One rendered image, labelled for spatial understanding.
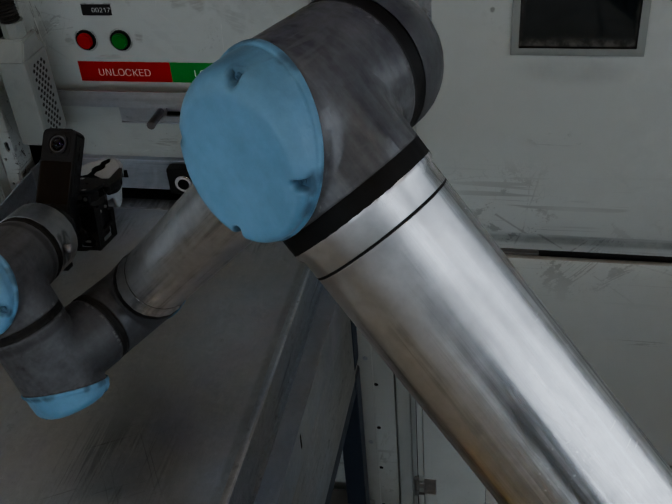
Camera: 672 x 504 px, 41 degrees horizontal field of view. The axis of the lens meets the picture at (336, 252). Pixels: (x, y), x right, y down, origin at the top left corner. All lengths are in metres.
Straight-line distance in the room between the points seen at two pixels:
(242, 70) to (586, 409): 0.31
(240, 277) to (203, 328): 0.12
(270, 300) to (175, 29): 0.45
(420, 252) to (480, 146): 0.83
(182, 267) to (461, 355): 0.46
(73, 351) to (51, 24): 0.67
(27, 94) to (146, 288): 0.55
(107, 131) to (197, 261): 0.70
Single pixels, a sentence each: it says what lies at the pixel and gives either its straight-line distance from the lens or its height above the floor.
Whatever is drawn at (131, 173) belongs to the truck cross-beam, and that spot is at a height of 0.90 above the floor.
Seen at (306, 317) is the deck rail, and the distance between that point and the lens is 1.27.
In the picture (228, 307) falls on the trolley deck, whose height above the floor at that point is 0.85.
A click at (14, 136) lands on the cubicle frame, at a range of 1.66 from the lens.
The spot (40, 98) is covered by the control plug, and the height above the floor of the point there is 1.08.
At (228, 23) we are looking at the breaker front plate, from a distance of 1.44.
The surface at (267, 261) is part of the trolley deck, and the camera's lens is 1.42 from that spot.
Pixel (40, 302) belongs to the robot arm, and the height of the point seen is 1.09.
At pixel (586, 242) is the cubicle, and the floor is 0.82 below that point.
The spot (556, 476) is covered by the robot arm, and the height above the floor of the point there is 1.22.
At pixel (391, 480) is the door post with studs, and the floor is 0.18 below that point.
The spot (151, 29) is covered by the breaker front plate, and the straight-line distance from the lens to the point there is 1.49.
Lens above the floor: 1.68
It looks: 36 degrees down
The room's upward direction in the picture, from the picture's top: 5 degrees counter-clockwise
